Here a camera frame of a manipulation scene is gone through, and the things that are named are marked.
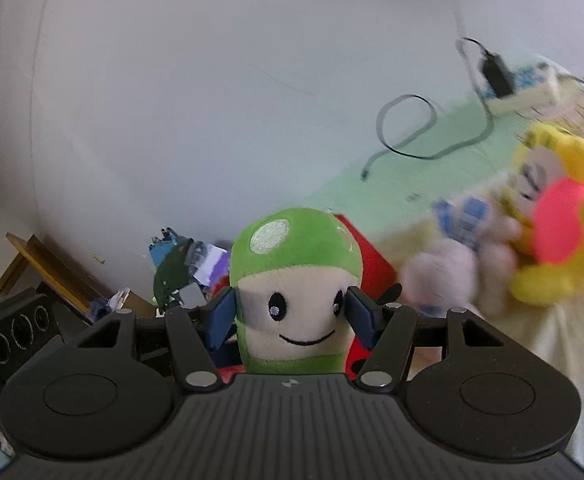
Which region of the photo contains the black charging cable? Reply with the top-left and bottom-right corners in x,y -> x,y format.
360,36 -> 498,182

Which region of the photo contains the black speaker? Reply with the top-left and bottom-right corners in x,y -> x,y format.
0,292 -> 66,402

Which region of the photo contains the small blue gadget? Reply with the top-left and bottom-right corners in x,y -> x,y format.
148,229 -> 181,262

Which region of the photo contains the white bunny plush toy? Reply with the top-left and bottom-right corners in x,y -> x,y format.
476,209 -> 523,317
402,196 -> 492,314

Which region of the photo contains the purple tissue pack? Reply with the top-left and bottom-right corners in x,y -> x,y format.
192,241 -> 231,287

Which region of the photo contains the wooden table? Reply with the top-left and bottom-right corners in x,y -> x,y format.
0,232 -> 159,322

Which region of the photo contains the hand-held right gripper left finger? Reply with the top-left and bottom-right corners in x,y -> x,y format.
76,286 -> 237,394

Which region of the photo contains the green mushroom plush toy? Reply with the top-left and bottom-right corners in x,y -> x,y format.
229,207 -> 365,375

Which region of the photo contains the red cardboard box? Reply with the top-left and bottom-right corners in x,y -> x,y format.
212,213 -> 403,382

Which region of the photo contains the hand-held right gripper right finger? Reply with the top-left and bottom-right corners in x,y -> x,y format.
344,285 -> 505,394

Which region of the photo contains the black charger plug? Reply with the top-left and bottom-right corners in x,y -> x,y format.
478,52 -> 518,99

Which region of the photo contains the white power strip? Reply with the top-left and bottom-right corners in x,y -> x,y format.
486,61 -> 566,117

